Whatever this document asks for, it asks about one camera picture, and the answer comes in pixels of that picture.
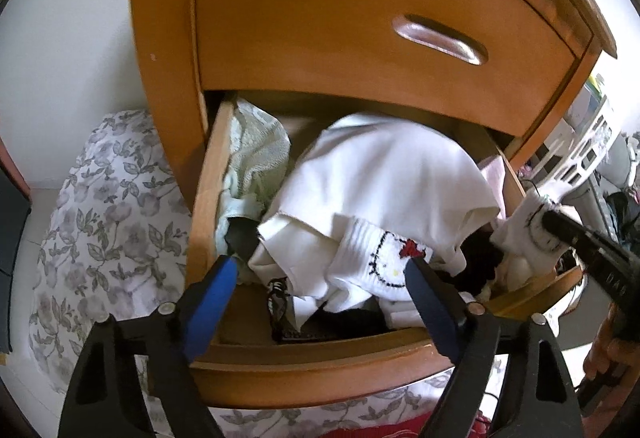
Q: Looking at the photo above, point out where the red floral blanket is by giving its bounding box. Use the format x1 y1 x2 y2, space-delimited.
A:
320 413 501 438

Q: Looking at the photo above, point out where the white cat-print sock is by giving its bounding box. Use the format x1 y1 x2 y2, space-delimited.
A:
492 180 573 266
325 213 468 314

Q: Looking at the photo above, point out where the black and white patterned strap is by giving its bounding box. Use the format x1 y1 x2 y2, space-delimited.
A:
267 277 292 340

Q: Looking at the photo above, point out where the wooden nightstand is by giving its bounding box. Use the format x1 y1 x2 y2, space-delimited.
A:
129 0 619 269

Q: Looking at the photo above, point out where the closed wooden drawer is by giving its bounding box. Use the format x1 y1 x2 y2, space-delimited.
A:
192 0 596 139

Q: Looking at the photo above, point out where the floral bedsheet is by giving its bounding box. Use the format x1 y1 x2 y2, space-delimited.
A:
27 109 506 438

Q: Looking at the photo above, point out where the black garment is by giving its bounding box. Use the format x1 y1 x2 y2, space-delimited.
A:
457 228 507 295

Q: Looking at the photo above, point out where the white plastic basket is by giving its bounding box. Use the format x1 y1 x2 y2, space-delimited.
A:
520 73 640 219

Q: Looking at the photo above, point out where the person's right hand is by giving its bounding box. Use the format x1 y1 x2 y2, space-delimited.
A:
585 318 640 381

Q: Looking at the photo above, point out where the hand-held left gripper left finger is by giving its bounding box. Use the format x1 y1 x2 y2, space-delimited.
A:
57 256 239 438

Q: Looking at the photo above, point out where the pale pink garment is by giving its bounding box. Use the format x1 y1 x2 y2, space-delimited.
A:
477 155 507 201

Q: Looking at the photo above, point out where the dark blue cabinet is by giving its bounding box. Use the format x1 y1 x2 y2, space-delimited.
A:
0 138 32 354

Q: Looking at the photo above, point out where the wooden drawer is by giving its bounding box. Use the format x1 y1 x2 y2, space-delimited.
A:
187 90 586 411
192 0 596 139

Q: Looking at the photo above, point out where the white garment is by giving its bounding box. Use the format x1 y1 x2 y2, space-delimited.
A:
248 114 503 316

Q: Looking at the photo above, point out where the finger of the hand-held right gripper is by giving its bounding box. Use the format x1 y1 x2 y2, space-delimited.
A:
542 209 640 304

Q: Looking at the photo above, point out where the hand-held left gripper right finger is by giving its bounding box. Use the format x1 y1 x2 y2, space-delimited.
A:
403 258 586 438

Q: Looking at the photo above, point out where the light green lace garment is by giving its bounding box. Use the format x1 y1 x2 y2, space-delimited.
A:
215 99 292 264

